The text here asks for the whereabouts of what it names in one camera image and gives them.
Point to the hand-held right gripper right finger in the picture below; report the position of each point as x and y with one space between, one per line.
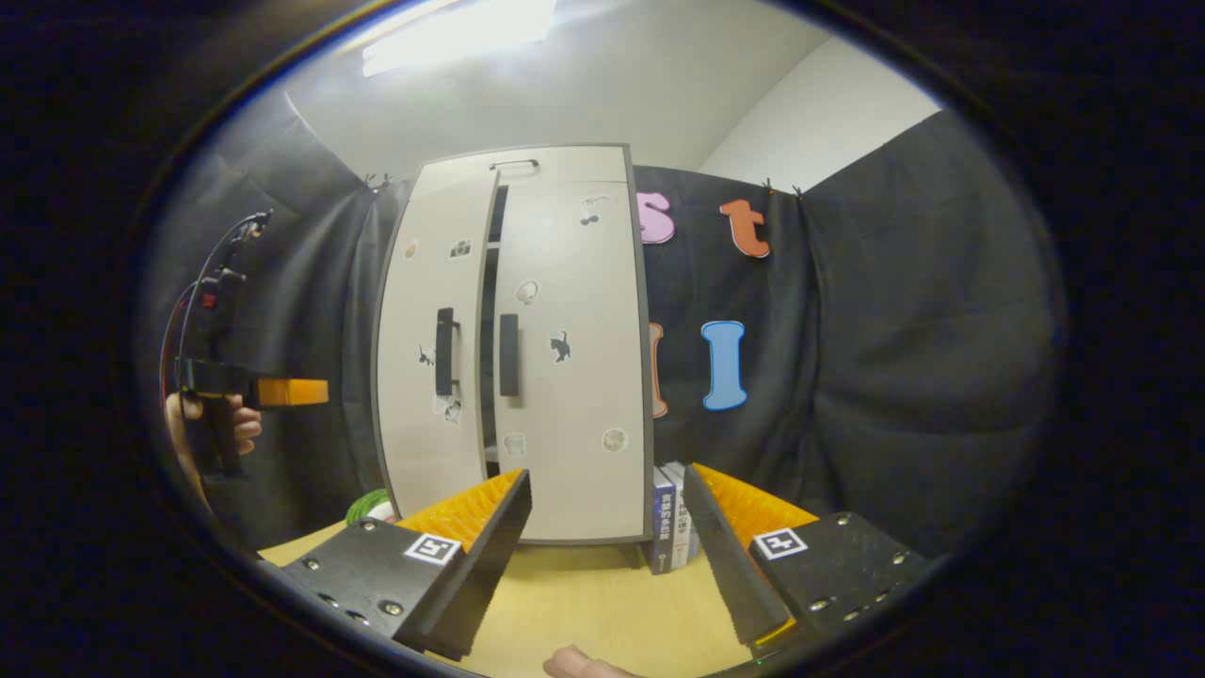
720 556

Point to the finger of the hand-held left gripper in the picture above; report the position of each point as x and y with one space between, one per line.
292 392

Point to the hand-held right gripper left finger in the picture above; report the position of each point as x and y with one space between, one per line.
494 546

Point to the white shoe cabinet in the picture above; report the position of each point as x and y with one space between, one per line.
584 452

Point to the white shoe cabinet door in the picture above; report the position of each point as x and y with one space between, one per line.
593 282
414 301

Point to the white spine book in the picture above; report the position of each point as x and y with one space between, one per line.
680 518

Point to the green round object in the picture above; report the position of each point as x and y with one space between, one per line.
362 508

